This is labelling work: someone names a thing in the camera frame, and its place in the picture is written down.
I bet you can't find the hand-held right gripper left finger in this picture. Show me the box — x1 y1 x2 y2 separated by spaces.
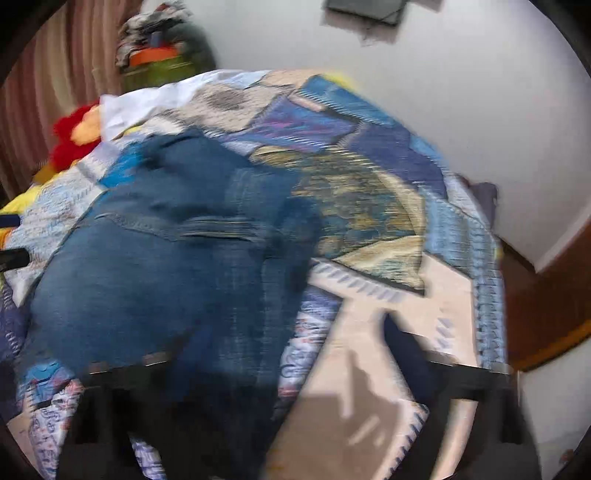
58 355 204 480

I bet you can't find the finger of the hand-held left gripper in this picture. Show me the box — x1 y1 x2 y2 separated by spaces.
0 248 29 272

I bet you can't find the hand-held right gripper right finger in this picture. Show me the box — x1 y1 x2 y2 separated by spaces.
383 314 543 480

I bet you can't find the blue denim jacket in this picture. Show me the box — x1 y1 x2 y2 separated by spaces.
18 129 324 480

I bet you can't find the pile of clothes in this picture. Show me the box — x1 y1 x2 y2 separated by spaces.
115 0 195 65

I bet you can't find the yellow cloth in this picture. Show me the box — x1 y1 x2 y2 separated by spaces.
0 182 47 217

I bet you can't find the wooden door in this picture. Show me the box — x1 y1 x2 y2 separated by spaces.
501 226 591 372

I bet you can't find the red plush blanket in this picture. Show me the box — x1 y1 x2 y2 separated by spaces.
48 104 101 171

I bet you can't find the striped curtain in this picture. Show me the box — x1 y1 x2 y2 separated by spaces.
0 0 145 199

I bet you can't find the white sheet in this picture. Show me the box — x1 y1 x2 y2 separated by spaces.
99 69 213 140

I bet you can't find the patchwork quilt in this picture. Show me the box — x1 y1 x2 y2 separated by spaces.
0 69 513 480

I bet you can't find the green cloth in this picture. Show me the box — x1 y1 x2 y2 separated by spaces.
121 44 218 95

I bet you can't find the dark picture frame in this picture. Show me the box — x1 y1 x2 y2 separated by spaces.
323 0 411 28

